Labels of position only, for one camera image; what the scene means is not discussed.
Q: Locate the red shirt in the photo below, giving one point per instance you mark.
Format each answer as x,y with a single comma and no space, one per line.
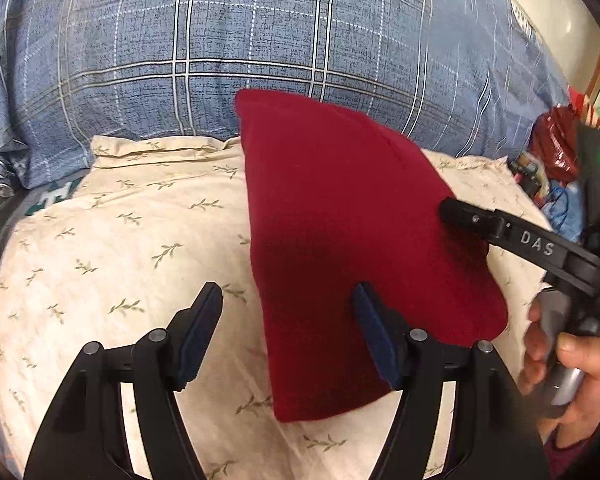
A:
330,185

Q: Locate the cream floral pillow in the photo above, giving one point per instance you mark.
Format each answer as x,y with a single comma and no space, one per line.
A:
105,260

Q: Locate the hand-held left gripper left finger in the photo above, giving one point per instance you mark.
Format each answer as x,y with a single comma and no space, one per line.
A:
200,330

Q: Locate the blue plaid pillow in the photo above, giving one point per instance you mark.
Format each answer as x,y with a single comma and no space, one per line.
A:
130,35

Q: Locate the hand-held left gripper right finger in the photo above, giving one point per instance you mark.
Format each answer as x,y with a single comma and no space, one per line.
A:
375,340

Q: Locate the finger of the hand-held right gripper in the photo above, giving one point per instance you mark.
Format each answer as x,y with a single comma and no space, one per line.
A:
525,242

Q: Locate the person's right forearm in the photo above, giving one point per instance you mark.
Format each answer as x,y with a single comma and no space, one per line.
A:
570,460

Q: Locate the red plastic bag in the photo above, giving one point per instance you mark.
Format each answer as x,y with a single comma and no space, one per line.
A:
555,142

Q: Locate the blue plastic bag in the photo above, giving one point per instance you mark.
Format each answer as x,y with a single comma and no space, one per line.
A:
570,210

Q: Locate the green and white printed cloth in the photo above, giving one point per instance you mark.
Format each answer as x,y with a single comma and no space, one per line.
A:
50,198

